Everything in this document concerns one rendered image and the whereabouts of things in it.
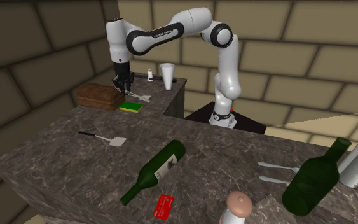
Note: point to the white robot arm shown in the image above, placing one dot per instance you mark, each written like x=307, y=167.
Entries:
x=226, y=80

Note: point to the green and yellow sponge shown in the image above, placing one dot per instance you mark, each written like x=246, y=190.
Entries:
x=131, y=107

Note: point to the dark robot stand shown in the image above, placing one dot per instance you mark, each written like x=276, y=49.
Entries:
x=250, y=123

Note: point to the small white shaker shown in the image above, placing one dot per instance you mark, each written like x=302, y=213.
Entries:
x=150, y=76

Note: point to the red card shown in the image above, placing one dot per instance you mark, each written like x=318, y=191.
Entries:
x=163, y=207

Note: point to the silver fork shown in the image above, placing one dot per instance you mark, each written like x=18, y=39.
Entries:
x=278, y=166

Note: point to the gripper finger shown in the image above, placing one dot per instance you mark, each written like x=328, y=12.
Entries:
x=129, y=80
x=116, y=84

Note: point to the silver spoon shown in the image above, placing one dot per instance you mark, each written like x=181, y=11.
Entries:
x=271, y=179

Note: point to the labelled green wine bottle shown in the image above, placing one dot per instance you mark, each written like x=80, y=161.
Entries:
x=158, y=169

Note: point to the brown bread loaf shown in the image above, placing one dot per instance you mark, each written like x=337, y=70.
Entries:
x=99, y=96

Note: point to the white grinder with tan knob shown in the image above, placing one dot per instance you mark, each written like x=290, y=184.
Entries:
x=239, y=203

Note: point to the white paper cup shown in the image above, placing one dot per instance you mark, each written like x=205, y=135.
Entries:
x=167, y=76

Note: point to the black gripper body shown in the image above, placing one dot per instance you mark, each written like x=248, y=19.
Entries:
x=122, y=69

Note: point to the plain green wine bottle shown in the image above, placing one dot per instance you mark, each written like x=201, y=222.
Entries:
x=312, y=183

